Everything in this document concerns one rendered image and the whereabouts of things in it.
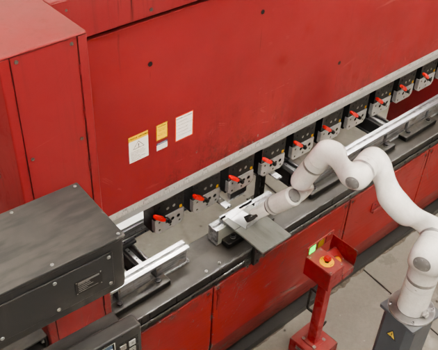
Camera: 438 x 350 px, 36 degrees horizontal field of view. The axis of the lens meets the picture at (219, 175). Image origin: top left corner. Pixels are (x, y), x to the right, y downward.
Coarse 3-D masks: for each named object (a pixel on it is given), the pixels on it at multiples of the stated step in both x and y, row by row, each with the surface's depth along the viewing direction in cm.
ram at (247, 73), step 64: (256, 0) 242; (320, 0) 268; (384, 0) 300; (128, 64) 216; (192, 64) 237; (256, 64) 261; (320, 64) 292; (384, 64) 330; (128, 128) 232; (256, 128) 284; (128, 192) 249
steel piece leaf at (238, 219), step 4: (240, 212) 312; (244, 212) 313; (236, 216) 311; (240, 216) 311; (232, 220) 308; (236, 220) 308; (240, 220) 308; (244, 220) 309; (252, 220) 309; (256, 220) 308; (240, 224) 306; (244, 224) 306; (248, 224) 304; (252, 224) 307
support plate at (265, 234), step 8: (248, 208) 315; (232, 224) 306; (256, 224) 307; (264, 224) 307; (272, 224) 308; (240, 232) 303; (248, 232) 303; (256, 232) 303; (264, 232) 303; (272, 232) 304; (280, 232) 304; (248, 240) 299; (256, 240) 299; (264, 240) 299; (272, 240) 300; (280, 240) 300; (256, 248) 296; (264, 248) 296; (272, 248) 297
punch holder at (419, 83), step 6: (432, 60) 364; (426, 66) 362; (432, 66) 367; (420, 72) 362; (426, 72) 366; (432, 72) 371; (414, 78) 367; (420, 78) 364; (432, 78) 374; (414, 84) 368; (420, 84) 367; (426, 84) 372
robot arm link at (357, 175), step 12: (324, 144) 252; (336, 144) 250; (312, 156) 256; (324, 156) 252; (336, 156) 248; (312, 168) 258; (324, 168) 258; (336, 168) 248; (348, 168) 241; (360, 168) 241; (372, 168) 243; (348, 180) 241; (360, 180) 239
